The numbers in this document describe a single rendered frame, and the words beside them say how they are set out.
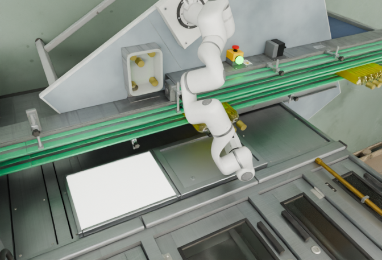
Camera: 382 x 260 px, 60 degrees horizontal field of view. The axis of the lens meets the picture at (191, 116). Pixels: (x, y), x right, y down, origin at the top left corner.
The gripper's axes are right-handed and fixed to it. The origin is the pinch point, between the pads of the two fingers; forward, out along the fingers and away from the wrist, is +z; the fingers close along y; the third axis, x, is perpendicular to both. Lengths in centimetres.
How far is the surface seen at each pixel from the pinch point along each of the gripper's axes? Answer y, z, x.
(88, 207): -12, -21, 64
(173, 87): 14.8, 22.5, 20.8
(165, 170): -13.2, -4.8, 30.1
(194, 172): -13.5, -8.8, 17.1
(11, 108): -14, 66, 111
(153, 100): 5.2, 27.1, 30.2
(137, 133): -3.7, 13.0, 40.3
